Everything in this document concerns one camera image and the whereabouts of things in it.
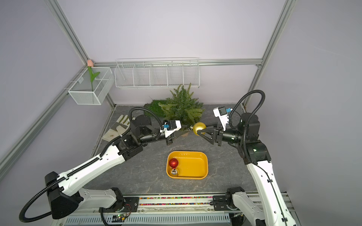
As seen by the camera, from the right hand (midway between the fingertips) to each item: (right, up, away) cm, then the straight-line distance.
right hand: (199, 130), depth 59 cm
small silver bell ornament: (-13, -26, +22) cm, 37 cm away
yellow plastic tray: (-2, -25, +29) cm, 39 cm away
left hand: (-6, +1, +2) cm, 6 cm away
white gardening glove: (-56, -2, +47) cm, 73 cm away
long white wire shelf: (-28, +40, +46) cm, 67 cm away
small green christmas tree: (-8, +11, +15) cm, 20 cm away
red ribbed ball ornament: (-13, -22, +25) cm, 36 cm away
